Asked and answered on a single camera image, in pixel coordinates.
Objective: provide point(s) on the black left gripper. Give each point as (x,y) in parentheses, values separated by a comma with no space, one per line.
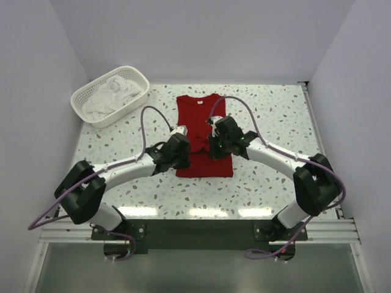
(186,155)

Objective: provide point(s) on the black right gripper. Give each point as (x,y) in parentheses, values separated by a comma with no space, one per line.
(214,151)

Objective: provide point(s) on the red t shirt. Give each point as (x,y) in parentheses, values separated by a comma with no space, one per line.
(194,113)

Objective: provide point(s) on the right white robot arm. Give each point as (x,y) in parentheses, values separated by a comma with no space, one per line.
(315,184)

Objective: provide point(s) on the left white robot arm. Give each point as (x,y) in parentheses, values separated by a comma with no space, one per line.
(82,190)

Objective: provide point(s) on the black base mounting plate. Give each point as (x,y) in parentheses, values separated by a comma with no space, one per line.
(139,236)

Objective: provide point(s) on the white plastic laundry basket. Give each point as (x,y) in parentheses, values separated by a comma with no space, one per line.
(127,72)

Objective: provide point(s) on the white cloth in basket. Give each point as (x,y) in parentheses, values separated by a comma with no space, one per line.
(110,97)

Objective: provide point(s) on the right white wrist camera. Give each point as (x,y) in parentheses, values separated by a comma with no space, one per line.
(212,122)

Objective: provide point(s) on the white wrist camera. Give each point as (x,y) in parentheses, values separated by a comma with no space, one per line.
(212,122)
(182,129)

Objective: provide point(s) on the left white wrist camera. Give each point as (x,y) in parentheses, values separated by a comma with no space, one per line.
(182,129)

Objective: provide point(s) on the aluminium front rail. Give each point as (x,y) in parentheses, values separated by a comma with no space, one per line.
(340,231)

